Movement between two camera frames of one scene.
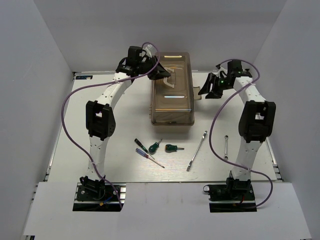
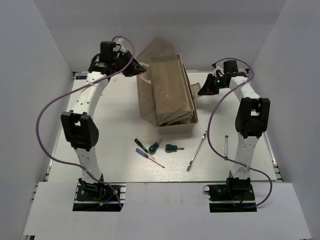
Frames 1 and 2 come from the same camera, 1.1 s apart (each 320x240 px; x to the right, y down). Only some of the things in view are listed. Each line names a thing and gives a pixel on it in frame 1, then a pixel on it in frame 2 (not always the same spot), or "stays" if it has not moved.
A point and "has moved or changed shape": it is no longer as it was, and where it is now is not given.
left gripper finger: [159, 72] → [134, 69]
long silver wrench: [190, 163] stays
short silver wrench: [226, 156] stays
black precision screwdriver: [136, 140] stays
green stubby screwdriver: [152, 148] stays
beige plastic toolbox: [172, 98] has moved or changed shape
